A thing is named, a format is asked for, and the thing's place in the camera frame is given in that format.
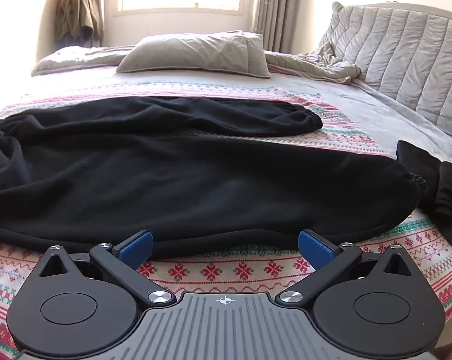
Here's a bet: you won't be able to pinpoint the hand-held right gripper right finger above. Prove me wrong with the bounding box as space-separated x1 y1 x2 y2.
275 228 415 306

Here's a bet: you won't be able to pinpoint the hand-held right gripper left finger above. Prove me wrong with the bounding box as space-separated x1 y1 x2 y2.
37 229 176 307

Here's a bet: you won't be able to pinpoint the black pants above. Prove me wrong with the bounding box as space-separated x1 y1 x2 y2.
0 96 429 260

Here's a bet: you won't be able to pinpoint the patterned knit-print blanket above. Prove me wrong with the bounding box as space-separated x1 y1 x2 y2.
0 82 452 360

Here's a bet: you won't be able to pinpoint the grey pillow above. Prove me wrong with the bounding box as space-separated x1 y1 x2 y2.
115 32 271 79

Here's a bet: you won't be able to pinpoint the grey quilted duvet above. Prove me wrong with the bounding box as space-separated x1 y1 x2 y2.
318 2 452 151

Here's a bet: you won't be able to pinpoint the hanging khaki jacket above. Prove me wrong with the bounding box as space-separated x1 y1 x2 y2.
54 0 103 44

